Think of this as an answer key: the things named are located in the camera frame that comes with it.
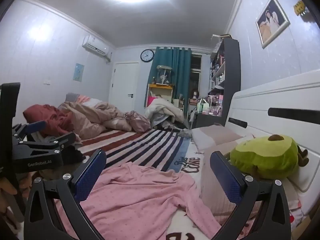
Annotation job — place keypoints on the white pillow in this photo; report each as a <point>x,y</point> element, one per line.
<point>303,182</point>

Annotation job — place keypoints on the pink dotted garment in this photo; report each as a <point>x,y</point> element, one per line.
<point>140,195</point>

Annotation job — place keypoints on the white bed headboard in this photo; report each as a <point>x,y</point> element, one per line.
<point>275,97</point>

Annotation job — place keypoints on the pink floral cloth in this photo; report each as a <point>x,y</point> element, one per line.
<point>137,121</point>

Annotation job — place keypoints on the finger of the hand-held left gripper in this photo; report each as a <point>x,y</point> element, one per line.
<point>52,142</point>
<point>32,127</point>

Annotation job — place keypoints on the round wall clock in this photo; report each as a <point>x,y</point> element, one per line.
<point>147,55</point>

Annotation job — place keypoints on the window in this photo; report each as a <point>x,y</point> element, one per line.
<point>196,70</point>

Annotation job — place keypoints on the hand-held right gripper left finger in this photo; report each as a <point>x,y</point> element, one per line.
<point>90,173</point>

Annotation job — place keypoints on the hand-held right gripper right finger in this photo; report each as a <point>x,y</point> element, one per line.
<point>225,177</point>

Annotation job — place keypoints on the cosmetics clutter on desk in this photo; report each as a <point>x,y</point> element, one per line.
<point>207,106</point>

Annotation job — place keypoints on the blue wall poster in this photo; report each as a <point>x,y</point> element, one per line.
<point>79,72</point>

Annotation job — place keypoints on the pile of white bedding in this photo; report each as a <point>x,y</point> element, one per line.
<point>162,107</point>

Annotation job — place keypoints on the person's left hand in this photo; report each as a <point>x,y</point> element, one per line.
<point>6,186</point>

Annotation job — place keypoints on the white door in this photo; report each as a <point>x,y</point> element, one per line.
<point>123,87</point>

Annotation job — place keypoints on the large beige pink pillow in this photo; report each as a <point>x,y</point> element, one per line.
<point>220,180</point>

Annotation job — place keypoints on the teal curtain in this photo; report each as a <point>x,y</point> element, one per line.
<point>178,65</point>

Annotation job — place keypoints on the white air conditioner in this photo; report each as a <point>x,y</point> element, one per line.
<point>96,46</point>

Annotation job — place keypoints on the beige duvet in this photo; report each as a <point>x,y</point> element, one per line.
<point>87,120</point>

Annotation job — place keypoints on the yellow shelf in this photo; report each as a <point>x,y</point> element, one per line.
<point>160,86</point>

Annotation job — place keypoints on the striped printed bed sheet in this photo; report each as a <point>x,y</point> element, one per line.
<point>150,145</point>

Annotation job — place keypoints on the red cloth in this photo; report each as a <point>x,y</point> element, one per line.
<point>40,115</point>

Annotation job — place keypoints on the glass display case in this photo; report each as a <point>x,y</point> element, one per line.
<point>163,75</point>

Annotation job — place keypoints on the dark tall bookshelf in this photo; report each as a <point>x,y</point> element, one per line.
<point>231,80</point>

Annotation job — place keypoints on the small beige pink pillow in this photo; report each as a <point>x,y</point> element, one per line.
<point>215,135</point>

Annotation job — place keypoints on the white framed photo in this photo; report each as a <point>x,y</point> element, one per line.
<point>271,22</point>

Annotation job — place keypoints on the green avocado plush toy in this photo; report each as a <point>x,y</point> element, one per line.
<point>265,157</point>

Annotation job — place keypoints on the yellow wall ornament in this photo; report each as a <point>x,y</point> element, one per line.
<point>299,7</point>

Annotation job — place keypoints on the grey pink pillow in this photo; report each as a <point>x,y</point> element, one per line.
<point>75,97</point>

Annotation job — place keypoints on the black cloth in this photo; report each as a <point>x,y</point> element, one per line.
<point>73,156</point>

